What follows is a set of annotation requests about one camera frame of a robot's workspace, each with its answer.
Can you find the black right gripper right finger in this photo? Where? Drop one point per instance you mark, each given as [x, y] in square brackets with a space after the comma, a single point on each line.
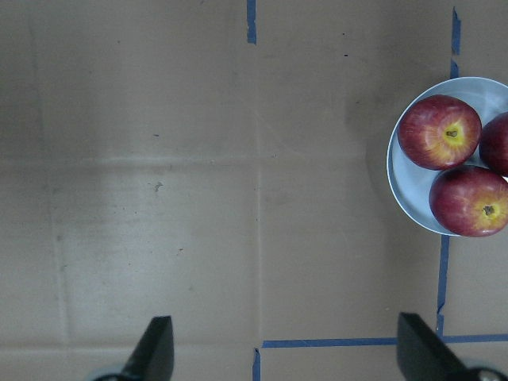
[423, 356]

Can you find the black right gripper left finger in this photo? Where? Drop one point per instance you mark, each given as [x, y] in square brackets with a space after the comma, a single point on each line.
[153, 358]

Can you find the red apple lower plate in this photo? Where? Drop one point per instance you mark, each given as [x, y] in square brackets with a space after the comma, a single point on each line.
[469, 201]

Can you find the light blue plate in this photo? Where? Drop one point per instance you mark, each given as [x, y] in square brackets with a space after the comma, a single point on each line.
[411, 184]

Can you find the red apple upper left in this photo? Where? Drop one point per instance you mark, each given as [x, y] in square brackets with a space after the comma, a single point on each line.
[439, 132]

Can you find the red apple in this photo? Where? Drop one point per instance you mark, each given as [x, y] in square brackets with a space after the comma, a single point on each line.
[493, 144]
[439, 132]

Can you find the red apple upper right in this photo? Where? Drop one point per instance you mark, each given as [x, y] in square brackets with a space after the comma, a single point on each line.
[493, 144]

